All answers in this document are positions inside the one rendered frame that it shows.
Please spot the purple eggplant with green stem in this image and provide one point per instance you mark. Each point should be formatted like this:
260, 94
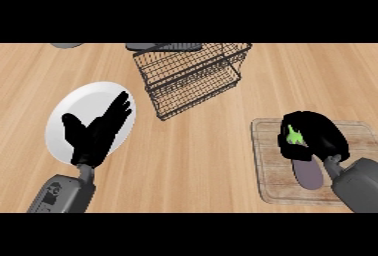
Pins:
308, 171

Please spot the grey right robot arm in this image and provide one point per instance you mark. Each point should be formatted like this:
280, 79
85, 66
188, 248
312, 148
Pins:
355, 185

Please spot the dark grey flat object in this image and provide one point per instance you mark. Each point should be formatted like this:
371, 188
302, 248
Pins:
163, 46

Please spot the wooden cutting board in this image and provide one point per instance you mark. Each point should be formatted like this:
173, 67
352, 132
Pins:
275, 166

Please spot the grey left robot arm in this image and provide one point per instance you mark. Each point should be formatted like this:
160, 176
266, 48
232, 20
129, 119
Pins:
64, 193

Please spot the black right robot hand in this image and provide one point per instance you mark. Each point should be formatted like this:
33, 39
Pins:
322, 133

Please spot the white round plate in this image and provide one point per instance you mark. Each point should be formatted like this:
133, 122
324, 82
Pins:
83, 103

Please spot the grey round object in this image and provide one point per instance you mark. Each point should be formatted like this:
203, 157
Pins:
67, 45

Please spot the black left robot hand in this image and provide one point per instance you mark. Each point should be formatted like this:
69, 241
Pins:
101, 131

